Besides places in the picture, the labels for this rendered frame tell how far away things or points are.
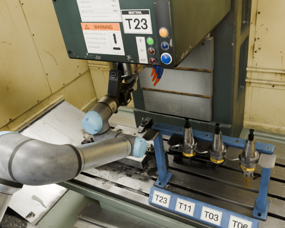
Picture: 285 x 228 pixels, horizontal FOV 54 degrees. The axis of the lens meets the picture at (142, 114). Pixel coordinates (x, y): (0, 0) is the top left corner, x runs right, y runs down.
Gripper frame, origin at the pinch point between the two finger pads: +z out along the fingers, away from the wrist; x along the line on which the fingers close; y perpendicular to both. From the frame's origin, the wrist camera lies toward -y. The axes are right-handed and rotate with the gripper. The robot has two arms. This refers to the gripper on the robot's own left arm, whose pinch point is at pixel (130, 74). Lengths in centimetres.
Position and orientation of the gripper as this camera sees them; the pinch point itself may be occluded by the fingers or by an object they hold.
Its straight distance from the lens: 125.0
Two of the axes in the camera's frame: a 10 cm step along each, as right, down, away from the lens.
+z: 4.0, -5.8, 7.1
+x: 9.0, 1.2, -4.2
